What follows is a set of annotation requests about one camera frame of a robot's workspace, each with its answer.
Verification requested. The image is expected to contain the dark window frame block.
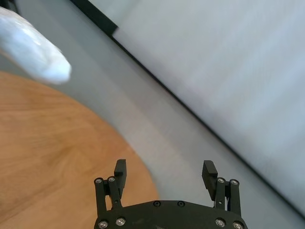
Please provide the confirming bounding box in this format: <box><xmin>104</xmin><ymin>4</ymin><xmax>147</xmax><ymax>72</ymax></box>
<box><xmin>69</xmin><ymin>0</ymin><xmax>120</xmax><ymax>37</ymax></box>

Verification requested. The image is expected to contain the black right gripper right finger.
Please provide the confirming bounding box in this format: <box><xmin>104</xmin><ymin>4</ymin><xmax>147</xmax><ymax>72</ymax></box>
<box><xmin>201</xmin><ymin>160</ymin><xmax>241</xmax><ymax>213</ymax></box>

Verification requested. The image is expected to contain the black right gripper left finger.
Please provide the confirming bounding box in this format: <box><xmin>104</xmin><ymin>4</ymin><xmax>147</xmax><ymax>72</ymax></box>
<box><xmin>93</xmin><ymin>159</ymin><xmax>127</xmax><ymax>212</ymax></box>

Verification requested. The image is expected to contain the white plastic-wrapped sandbag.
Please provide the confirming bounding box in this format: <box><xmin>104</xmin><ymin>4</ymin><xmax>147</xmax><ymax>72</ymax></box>
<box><xmin>0</xmin><ymin>6</ymin><xmax>72</xmax><ymax>84</ymax></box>

